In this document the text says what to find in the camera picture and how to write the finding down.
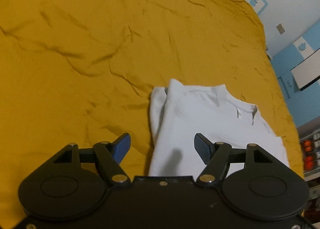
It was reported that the yellow quilted bed blanket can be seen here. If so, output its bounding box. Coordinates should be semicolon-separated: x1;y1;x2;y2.
0;0;304;229

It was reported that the blue and white wardrobe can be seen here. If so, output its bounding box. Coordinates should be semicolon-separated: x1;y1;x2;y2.
271;17;320;130

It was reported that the black-framed white panel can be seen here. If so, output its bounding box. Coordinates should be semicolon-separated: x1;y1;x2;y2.
290;56;320;92

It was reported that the storage rack with orange items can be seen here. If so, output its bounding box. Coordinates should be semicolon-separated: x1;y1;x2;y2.
298;124;320;178

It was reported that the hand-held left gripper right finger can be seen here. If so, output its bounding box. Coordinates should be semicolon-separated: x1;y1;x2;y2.
194;133;288;188

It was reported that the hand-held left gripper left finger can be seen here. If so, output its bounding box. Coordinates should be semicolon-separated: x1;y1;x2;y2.
35;133;131;187

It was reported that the white long-sleeve sweatshirt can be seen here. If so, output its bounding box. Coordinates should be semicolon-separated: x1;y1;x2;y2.
149;78;290;177

